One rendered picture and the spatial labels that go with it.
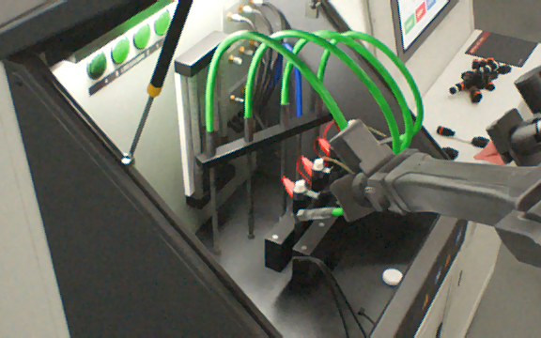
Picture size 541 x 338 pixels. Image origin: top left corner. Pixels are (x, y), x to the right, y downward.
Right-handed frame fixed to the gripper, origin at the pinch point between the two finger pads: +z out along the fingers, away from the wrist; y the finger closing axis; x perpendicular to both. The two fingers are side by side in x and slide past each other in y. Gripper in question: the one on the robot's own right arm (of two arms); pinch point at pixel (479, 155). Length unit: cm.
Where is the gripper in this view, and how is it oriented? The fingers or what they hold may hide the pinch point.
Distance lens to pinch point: 135.8
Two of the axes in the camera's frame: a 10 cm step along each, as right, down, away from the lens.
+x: -6.9, 4.3, -5.8
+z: -5.2, 2.6, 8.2
